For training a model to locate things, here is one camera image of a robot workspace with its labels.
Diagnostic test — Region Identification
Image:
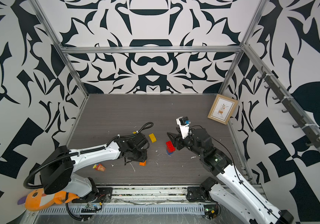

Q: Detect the red lego brick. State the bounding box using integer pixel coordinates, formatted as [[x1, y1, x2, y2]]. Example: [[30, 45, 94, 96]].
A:
[[166, 141, 176, 152]]

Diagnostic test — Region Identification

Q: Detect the orange long lego brick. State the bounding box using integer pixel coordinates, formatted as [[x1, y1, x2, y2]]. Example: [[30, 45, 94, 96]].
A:
[[139, 161, 147, 166]]

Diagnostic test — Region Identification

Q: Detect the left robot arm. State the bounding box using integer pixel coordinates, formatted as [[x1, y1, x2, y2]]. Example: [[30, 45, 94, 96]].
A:
[[23, 122, 153, 197]]

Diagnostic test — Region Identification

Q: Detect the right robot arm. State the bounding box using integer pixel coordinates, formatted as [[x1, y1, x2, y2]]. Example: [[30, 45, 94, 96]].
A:
[[167, 128, 294, 224]]

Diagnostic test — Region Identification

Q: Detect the yellow curved lego brick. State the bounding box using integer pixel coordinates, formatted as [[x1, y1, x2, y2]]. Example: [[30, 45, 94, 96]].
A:
[[149, 133, 157, 143]]

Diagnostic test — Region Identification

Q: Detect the small ice cream toy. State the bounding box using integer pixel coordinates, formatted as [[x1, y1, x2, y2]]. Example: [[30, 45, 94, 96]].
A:
[[92, 163, 106, 172]]

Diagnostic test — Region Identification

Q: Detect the orange plush shark toy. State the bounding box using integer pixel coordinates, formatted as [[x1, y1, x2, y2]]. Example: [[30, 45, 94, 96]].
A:
[[17, 188, 80, 211]]

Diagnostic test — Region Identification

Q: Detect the wooden picture frame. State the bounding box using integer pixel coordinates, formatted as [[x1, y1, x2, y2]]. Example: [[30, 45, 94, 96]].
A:
[[208, 94, 238, 125]]

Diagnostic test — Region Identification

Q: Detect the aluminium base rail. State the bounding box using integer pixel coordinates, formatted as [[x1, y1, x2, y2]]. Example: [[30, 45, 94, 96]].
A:
[[97, 185, 197, 204]]

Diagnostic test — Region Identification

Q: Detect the white cable duct strip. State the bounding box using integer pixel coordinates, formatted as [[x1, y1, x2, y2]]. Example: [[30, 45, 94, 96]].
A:
[[36, 203, 205, 216]]

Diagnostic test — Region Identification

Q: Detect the wall hook rack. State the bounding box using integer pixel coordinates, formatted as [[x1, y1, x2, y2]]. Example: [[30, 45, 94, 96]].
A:
[[260, 71, 320, 148]]

